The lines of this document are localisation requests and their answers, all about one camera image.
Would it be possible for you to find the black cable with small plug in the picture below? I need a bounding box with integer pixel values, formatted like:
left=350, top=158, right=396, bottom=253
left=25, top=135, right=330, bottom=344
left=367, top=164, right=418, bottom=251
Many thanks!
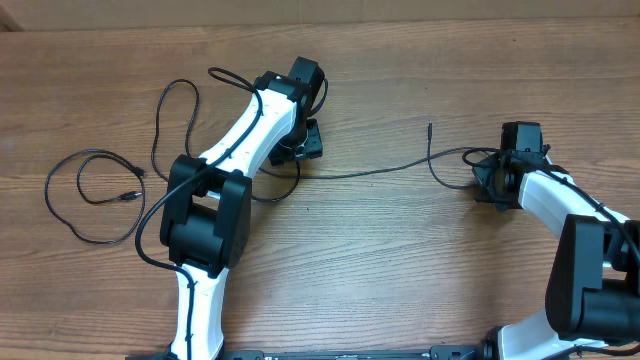
left=259, top=122, right=501, bottom=191

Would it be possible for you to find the black cable with USB-A plug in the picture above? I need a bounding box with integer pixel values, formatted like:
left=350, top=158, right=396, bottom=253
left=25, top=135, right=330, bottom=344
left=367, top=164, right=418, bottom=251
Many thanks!
left=43, top=148, right=147, bottom=246

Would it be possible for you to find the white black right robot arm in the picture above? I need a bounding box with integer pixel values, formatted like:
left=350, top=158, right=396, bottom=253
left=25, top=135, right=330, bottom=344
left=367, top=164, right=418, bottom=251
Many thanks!
left=471, top=122, right=639, bottom=359

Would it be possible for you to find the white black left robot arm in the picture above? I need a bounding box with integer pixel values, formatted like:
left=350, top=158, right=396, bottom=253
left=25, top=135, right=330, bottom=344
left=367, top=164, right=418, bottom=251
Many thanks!
left=160, top=57, right=327, bottom=359

